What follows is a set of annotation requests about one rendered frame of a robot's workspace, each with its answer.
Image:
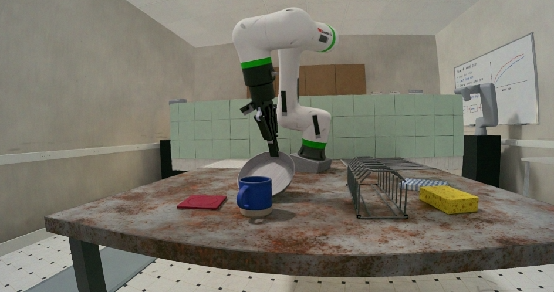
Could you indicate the blue ceramic mug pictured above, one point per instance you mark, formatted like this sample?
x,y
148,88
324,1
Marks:
x,y
256,192

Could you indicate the yellow sponge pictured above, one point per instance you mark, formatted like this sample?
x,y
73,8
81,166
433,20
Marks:
x,y
449,200

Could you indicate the red square coaster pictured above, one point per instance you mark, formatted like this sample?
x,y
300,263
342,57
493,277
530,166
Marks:
x,y
202,202

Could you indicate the white ribbed draining mat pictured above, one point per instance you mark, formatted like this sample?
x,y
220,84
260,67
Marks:
x,y
226,165

